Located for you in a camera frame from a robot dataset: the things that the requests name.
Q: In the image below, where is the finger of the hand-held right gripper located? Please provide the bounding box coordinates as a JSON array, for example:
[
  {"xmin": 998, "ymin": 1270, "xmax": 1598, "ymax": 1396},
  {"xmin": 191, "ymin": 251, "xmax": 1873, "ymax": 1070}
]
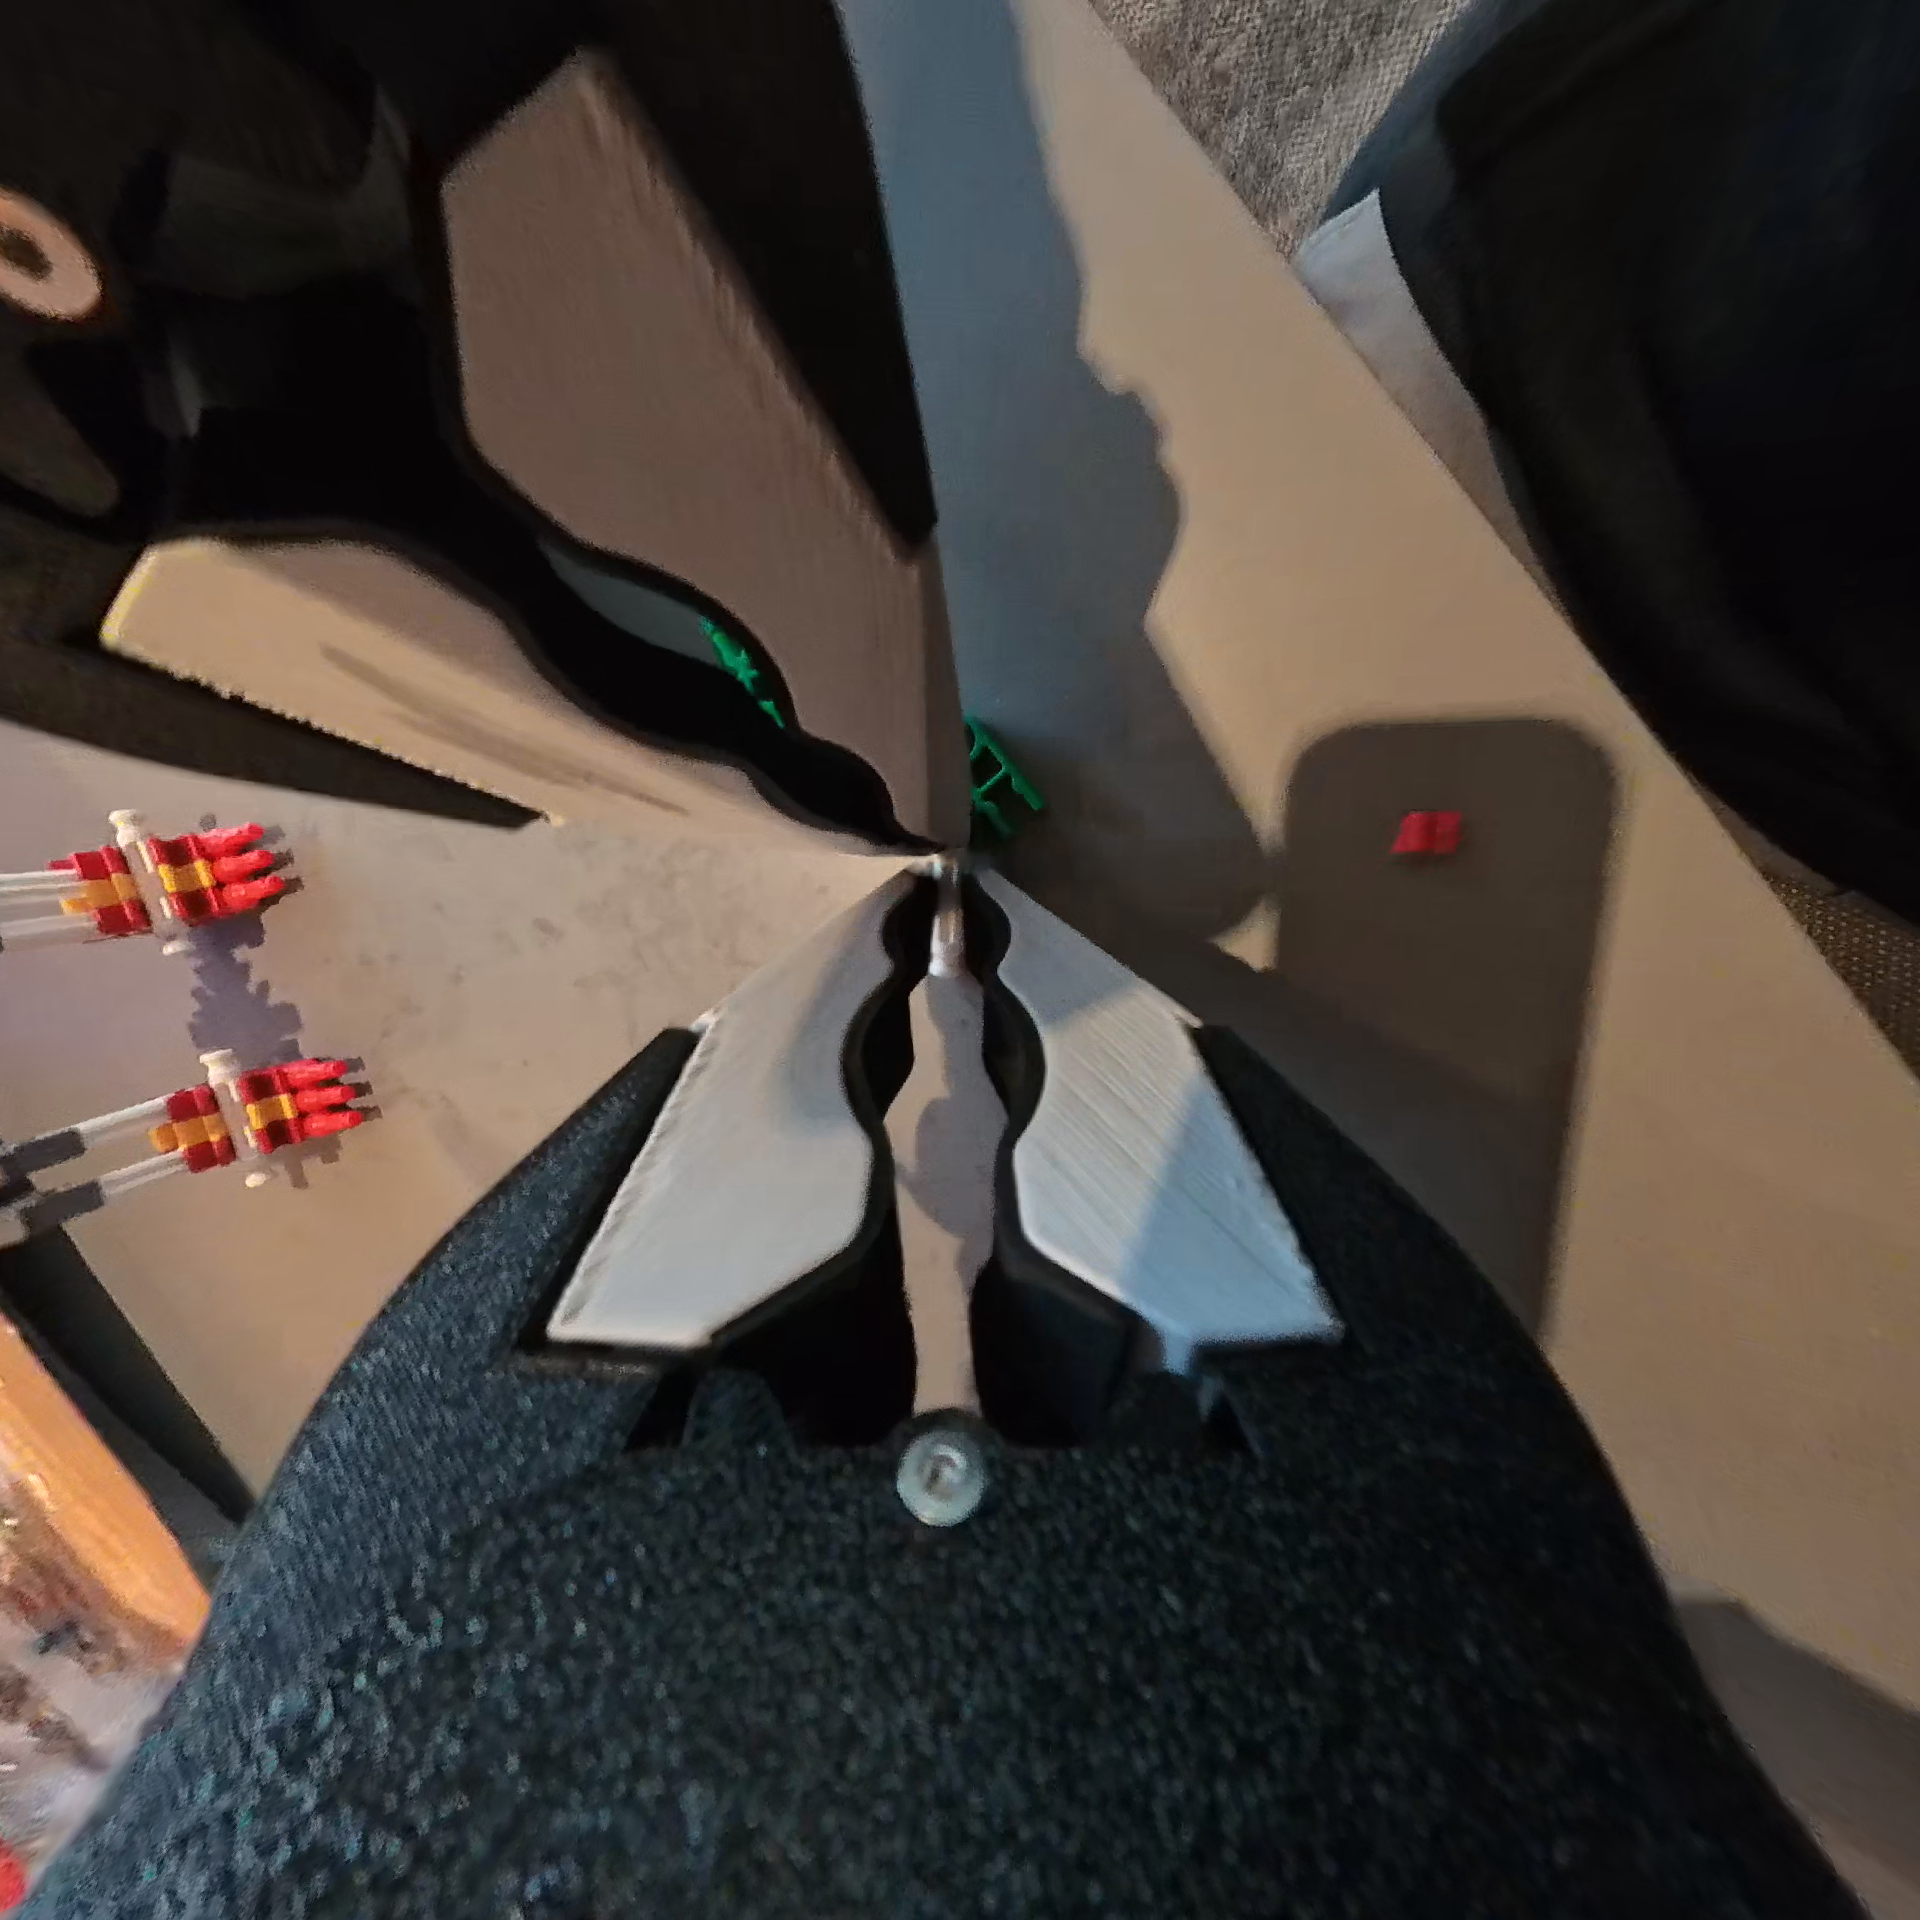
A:
[
  {"xmin": 438, "ymin": 48, "xmax": 974, "ymax": 853},
  {"xmin": 97, "ymin": 533, "xmax": 944, "ymax": 860}
]

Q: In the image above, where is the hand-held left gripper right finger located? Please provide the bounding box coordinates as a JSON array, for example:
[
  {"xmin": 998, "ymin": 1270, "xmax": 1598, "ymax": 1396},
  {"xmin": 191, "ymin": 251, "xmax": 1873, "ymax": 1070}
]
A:
[{"xmin": 966, "ymin": 871, "xmax": 1345, "ymax": 1373}]

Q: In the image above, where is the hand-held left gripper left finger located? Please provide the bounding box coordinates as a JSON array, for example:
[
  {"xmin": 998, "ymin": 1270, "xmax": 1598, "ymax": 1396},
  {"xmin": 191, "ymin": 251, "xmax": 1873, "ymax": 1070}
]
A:
[{"xmin": 544, "ymin": 867, "xmax": 934, "ymax": 1349}]

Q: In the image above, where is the green toy connector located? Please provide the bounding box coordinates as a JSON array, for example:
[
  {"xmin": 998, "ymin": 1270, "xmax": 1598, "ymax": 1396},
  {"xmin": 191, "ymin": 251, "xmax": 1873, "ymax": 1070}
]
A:
[{"xmin": 965, "ymin": 718, "xmax": 1047, "ymax": 853}]

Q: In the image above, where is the clear plastic bag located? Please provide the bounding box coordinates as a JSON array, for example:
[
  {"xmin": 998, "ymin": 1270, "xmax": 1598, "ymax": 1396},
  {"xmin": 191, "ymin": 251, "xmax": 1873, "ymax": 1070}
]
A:
[{"xmin": 0, "ymin": 1306, "xmax": 213, "ymax": 1900}]

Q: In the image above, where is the person's black clothing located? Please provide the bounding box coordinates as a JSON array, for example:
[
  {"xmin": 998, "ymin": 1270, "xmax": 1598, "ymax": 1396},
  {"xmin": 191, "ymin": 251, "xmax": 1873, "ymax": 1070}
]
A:
[{"xmin": 1381, "ymin": 0, "xmax": 1920, "ymax": 932}]

